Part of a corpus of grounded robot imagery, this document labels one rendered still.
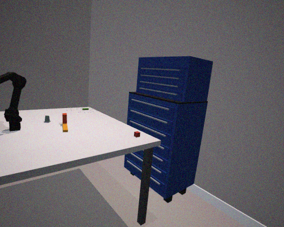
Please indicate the small red cube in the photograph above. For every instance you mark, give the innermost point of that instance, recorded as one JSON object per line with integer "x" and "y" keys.
{"x": 137, "y": 134}

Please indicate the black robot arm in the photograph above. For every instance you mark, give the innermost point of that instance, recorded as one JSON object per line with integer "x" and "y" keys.
{"x": 11, "y": 114}

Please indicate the orange bar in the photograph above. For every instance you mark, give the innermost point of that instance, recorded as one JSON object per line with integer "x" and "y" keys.
{"x": 65, "y": 122}

